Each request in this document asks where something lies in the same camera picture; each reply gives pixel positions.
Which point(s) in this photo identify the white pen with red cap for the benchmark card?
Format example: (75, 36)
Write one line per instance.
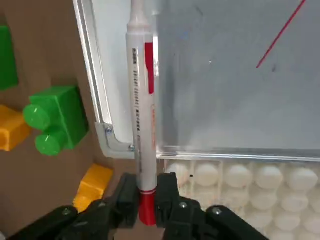
(143, 125)

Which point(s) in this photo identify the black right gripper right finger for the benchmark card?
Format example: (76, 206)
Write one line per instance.
(190, 220)

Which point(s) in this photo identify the green toy block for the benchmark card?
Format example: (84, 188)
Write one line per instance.
(60, 117)
(7, 62)

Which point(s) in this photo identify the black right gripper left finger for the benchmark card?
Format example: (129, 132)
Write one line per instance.
(87, 220)

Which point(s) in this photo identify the white whiteboard with grey frame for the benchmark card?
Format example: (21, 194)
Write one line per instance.
(225, 87)

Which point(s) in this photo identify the yellow block with printed tag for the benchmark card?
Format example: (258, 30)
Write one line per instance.
(11, 130)

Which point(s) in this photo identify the white studded baseplate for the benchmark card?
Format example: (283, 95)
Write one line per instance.
(250, 195)

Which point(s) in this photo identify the yellow two-stud block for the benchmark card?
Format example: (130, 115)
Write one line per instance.
(92, 185)

